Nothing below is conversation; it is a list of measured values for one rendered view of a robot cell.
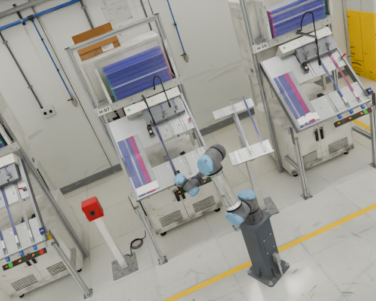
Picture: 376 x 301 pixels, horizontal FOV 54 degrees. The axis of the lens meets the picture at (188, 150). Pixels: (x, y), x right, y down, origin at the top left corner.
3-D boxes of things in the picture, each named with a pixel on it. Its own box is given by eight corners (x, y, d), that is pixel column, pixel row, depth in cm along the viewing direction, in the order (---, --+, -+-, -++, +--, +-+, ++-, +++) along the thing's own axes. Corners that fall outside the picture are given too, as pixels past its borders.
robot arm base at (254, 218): (268, 214, 257) (265, 203, 252) (255, 228, 250) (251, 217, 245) (251, 208, 268) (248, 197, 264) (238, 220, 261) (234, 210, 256)
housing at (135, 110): (181, 100, 321) (181, 94, 308) (129, 122, 317) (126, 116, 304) (178, 93, 323) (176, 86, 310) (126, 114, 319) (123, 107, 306)
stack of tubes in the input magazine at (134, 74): (172, 78, 305) (162, 47, 292) (115, 101, 300) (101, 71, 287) (169, 74, 316) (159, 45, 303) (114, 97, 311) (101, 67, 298)
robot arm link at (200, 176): (221, 134, 237) (197, 170, 276) (212, 143, 230) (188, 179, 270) (235, 145, 235) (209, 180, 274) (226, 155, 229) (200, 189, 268)
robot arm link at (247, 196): (261, 203, 254) (257, 188, 248) (252, 216, 246) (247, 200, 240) (246, 199, 262) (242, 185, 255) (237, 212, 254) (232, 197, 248)
